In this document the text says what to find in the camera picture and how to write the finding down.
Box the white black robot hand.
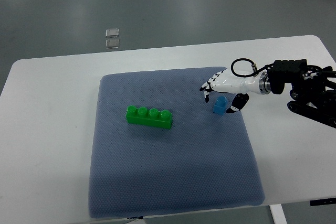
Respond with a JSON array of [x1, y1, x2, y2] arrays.
[[199, 69, 271, 113]]

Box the small blue block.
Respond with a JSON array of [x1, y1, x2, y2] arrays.
[[213, 96, 228, 115]]

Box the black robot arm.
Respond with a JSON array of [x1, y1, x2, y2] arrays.
[[267, 59, 335, 128]]

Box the long green block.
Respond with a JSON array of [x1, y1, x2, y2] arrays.
[[125, 105, 172, 129]]

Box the blue-grey fabric mat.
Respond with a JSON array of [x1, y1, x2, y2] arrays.
[[89, 67, 265, 218]]

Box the lower clear floor plate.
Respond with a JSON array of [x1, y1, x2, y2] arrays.
[[106, 38, 120, 49]]

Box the clear floor plate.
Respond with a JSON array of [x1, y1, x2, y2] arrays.
[[106, 28, 119, 38], [106, 38, 120, 49]]

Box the upper clear floor plate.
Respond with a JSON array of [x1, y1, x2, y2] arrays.
[[106, 28, 119, 38]]

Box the white table leg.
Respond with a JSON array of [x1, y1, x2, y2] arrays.
[[269, 204, 287, 224]]

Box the black table control panel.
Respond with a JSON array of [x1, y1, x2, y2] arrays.
[[310, 198, 336, 206]]

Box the black cable loop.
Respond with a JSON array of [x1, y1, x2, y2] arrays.
[[230, 58, 274, 78]]

